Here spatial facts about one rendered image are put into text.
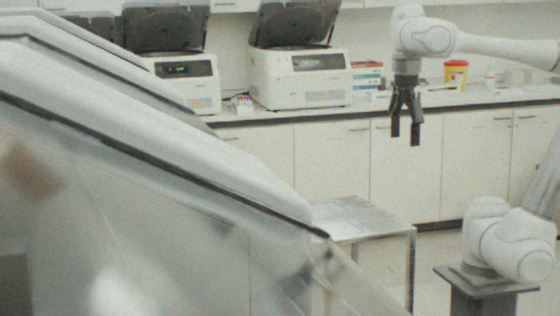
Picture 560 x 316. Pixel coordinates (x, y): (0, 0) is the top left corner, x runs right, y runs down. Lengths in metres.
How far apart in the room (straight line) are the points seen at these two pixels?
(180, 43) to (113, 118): 4.04
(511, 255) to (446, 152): 2.75
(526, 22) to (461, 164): 1.38
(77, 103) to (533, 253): 1.73
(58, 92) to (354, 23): 4.58
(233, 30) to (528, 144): 2.15
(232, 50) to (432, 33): 3.07
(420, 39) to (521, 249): 0.69
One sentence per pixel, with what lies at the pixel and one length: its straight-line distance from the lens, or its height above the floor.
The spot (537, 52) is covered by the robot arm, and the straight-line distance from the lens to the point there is 2.43.
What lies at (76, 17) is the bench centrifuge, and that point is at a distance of 4.37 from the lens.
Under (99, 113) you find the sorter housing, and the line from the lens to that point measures 0.77.
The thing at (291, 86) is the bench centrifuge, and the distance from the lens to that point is 4.50.
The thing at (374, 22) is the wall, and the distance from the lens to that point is 5.34.
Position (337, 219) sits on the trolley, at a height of 0.82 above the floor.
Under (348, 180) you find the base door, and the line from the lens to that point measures 4.74.
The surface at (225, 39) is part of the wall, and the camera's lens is 5.00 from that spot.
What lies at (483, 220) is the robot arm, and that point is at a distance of 2.48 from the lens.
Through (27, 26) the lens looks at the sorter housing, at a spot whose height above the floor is 1.61.
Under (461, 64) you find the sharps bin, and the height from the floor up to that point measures 1.09.
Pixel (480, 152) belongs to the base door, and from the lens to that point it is 5.14.
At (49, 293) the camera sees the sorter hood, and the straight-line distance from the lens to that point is 0.33.
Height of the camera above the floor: 1.69
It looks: 13 degrees down
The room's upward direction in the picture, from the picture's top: 1 degrees counter-clockwise
